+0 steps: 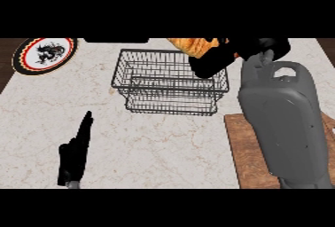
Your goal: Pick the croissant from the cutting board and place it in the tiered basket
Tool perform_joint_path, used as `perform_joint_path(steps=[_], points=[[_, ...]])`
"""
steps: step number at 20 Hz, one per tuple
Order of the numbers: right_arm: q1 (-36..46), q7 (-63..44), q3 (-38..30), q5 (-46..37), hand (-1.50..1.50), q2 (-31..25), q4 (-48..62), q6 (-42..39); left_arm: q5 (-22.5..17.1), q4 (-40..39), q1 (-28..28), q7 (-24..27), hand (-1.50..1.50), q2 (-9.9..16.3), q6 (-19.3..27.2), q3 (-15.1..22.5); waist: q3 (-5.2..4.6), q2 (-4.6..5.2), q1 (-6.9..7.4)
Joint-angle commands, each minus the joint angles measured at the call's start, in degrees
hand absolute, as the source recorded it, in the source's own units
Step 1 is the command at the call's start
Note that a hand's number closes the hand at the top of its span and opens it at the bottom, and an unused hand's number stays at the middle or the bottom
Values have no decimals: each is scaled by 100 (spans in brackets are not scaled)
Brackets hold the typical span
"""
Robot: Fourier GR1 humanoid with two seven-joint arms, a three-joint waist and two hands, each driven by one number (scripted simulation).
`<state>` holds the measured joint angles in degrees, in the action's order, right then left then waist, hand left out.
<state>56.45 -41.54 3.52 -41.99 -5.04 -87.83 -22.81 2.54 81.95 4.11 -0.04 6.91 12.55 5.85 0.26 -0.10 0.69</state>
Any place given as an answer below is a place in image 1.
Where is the golden brown croissant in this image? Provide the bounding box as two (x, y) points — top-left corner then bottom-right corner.
(167, 37), (241, 59)

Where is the brown wooden cutting board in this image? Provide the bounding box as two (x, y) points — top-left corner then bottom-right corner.
(225, 111), (335, 190)

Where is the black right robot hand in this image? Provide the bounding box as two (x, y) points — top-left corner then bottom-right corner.
(188, 37), (293, 80)

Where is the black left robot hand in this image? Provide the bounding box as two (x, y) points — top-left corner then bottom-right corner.
(57, 110), (95, 187)

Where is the white plate with dragon print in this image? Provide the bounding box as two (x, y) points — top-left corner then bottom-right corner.
(11, 37), (80, 76)

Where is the black wire tiered basket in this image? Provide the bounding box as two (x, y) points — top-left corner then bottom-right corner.
(110, 48), (231, 116)

